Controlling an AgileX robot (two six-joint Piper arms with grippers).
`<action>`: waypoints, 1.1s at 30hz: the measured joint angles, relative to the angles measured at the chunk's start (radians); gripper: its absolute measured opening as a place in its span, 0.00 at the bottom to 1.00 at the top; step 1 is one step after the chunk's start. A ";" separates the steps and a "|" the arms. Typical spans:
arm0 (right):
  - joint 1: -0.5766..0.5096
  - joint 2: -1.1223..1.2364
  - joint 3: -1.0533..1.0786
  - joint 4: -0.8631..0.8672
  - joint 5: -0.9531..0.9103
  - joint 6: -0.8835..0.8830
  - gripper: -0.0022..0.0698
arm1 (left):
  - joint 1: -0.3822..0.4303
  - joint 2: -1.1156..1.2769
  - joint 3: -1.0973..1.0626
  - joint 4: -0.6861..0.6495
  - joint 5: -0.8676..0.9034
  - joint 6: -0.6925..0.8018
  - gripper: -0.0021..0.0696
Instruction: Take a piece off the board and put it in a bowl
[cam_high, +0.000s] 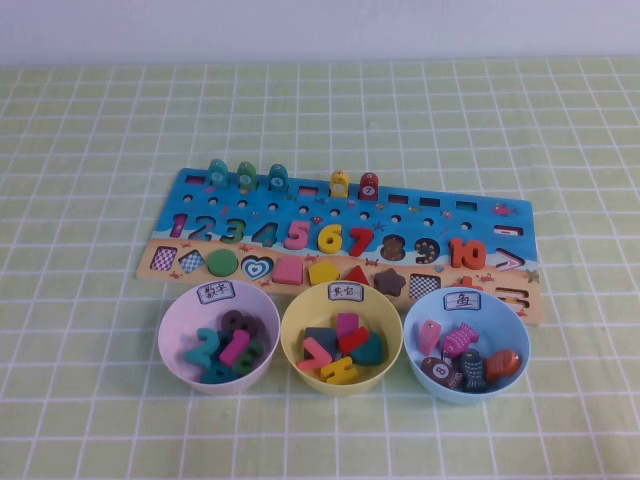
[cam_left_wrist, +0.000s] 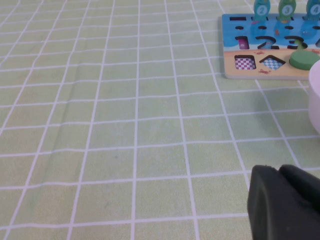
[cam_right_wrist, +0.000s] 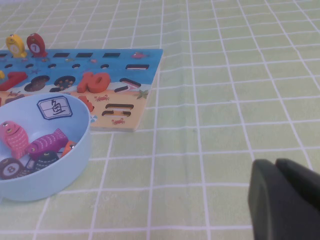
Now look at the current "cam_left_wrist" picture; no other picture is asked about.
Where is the teal fish piece number two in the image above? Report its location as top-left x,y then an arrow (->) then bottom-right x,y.
253,0 -> 271,22

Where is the green round shape piece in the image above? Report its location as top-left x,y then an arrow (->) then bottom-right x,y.
289,49 -> 320,70

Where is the green fish piece number three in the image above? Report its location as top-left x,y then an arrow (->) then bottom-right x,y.
277,0 -> 297,24

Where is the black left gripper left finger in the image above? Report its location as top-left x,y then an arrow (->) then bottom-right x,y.
247,164 -> 320,240

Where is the green checked tablecloth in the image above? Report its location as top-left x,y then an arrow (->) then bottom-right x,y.
0,0 -> 320,240

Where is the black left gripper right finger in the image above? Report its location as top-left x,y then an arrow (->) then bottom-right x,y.
278,164 -> 320,216

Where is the teal fish piece number four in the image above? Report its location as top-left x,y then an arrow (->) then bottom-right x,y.
305,0 -> 320,22

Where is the blue wooden puzzle board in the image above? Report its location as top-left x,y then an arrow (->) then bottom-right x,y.
221,13 -> 320,81

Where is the pale pink bowl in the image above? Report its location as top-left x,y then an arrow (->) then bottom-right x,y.
307,59 -> 320,136

